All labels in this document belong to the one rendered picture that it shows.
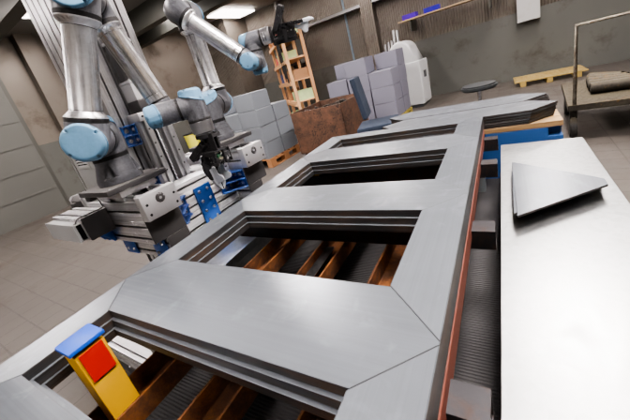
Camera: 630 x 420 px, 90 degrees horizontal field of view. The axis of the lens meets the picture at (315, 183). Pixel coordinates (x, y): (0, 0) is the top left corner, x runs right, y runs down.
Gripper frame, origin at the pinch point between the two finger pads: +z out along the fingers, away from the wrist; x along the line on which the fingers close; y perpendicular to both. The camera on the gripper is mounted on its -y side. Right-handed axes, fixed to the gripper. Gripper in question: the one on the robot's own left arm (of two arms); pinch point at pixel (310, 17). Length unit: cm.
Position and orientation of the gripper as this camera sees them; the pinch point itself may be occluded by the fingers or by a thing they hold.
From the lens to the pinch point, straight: 162.1
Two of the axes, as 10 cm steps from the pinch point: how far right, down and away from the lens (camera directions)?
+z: 9.6, -2.1, -1.6
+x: -0.5, 4.7, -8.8
